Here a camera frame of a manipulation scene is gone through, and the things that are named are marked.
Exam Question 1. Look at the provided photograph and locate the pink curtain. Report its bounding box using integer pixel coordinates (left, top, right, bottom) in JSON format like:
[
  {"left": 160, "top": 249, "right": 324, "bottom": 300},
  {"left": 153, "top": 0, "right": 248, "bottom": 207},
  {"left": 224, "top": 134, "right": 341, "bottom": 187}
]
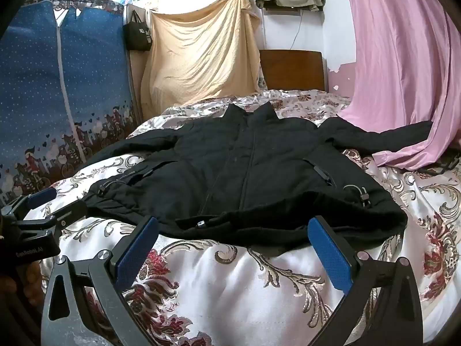
[{"left": 337, "top": 0, "right": 461, "bottom": 171}]

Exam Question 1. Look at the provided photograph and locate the dark cloth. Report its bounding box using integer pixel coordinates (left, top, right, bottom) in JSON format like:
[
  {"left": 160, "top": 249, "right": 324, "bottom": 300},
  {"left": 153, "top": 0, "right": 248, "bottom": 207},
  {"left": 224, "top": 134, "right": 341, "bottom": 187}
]
[{"left": 421, "top": 151, "right": 461, "bottom": 178}]

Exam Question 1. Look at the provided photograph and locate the person's left hand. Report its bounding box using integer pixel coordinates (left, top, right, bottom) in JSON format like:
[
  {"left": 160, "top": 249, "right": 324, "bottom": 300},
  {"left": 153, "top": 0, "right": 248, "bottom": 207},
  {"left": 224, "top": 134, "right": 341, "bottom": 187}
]
[{"left": 0, "top": 259, "right": 46, "bottom": 308}]

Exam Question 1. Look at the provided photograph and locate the thin wall cable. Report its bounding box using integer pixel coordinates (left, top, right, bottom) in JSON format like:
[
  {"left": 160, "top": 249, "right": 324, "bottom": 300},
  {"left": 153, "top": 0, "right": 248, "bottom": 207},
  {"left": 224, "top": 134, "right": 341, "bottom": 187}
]
[{"left": 288, "top": 10, "right": 304, "bottom": 50}]

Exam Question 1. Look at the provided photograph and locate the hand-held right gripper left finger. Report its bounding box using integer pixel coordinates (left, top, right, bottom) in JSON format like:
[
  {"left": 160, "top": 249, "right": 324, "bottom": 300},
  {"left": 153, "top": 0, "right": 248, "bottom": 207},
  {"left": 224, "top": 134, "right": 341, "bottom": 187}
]
[{"left": 40, "top": 215, "right": 161, "bottom": 346}]

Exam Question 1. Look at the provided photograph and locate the floral satin bedspread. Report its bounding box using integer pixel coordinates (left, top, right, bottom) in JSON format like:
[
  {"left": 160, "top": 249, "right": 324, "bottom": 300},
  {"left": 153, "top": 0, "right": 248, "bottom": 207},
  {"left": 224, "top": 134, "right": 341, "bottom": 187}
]
[{"left": 22, "top": 89, "right": 461, "bottom": 346}]

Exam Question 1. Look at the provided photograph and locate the black jacket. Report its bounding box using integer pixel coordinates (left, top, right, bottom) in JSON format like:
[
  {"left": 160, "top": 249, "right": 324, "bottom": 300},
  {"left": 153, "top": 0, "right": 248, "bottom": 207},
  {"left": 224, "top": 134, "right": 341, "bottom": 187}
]
[{"left": 77, "top": 101, "right": 434, "bottom": 250}]

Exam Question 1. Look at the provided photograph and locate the beige hanging cloth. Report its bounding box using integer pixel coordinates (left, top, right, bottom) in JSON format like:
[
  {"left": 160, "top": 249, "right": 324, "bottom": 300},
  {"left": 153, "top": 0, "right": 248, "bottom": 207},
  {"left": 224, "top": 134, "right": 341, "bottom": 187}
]
[{"left": 140, "top": 0, "right": 262, "bottom": 121}]

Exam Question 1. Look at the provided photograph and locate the wooden wall shelf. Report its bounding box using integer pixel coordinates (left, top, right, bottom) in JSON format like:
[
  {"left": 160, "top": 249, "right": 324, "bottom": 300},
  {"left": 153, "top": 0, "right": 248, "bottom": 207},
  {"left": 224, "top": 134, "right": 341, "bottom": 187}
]
[{"left": 263, "top": 5, "right": 301, "bottom": 17}]

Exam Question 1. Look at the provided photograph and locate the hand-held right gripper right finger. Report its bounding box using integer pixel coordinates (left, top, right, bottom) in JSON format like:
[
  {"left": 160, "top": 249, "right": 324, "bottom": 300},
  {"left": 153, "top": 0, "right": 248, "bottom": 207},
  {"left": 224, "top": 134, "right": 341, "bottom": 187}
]
[{"left": 307, "top": 215, "right": 424, "bottom": 346}]

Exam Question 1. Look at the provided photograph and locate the black tote bag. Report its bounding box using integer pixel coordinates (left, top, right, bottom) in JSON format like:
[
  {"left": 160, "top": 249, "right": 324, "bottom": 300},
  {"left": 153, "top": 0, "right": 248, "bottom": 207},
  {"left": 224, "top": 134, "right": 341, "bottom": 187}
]
[{"left": 123, "top": 10, "right": 152, "bottom": 52}]

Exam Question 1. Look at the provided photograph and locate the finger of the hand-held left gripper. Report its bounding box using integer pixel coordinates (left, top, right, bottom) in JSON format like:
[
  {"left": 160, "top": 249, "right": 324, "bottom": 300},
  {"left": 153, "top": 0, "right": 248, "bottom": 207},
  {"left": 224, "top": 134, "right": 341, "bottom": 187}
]
[
  {"left": 0, "top": 187, "right": 58, "bottom": 220},
  {"left": 38, "top": 200, "right": 89, "bottom": 228}
]

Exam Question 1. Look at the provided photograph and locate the wooden headboard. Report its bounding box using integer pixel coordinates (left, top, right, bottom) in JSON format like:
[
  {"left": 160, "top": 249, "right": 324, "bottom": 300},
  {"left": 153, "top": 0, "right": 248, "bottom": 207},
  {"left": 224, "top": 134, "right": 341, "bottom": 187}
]
[{"left": 258, "top": 50, "right": 326, "bottom": 91}]

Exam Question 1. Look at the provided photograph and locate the blue fabric wardrobe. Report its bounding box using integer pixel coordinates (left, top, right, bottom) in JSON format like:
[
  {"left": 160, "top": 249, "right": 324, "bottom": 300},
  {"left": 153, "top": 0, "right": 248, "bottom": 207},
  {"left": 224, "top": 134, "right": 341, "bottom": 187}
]
[{"left": 0, "top": 0, "right": 142, "bottom": 206}]

